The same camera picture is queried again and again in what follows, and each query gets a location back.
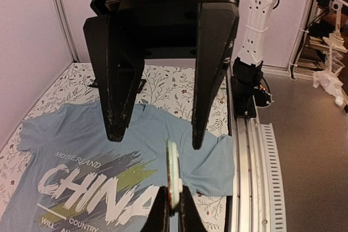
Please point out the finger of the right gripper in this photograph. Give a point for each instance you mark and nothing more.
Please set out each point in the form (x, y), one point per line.
(118, 64)

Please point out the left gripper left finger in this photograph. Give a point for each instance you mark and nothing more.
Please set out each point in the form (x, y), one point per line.
(159, 217)

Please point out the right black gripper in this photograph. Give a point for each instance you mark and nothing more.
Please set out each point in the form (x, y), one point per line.
(165, 29)

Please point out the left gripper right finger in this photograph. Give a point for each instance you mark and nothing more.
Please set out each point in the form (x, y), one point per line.
(189, 219)

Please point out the round white brooch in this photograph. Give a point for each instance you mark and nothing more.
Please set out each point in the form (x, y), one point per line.
(174, 181)

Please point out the light blue t-shirt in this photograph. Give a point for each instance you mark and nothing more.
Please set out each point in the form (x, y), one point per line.
(78, 180)

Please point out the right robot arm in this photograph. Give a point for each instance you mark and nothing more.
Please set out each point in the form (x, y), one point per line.
(247, 66)

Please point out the near black brooch frame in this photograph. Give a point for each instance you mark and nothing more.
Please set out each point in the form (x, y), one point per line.
(141, 85)

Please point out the black brooch frame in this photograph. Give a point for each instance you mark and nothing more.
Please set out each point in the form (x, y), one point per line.
(141, 85)
(93, 84)

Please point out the far black brooch frame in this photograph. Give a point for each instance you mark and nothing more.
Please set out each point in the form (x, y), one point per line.
(93, 84)

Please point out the left aluminium frame post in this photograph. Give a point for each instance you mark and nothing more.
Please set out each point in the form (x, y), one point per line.
(66, 30)

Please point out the aluminium frame post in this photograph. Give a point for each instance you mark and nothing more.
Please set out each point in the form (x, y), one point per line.
(66, 30)
(301, 33)

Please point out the front aluminium rail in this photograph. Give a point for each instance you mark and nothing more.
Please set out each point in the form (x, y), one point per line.
(258, 202)

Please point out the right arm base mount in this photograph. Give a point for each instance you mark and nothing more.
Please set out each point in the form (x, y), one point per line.
(246, 101)

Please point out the right aluminium frame post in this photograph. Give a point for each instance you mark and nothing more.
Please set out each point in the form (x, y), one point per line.
(301, 33)

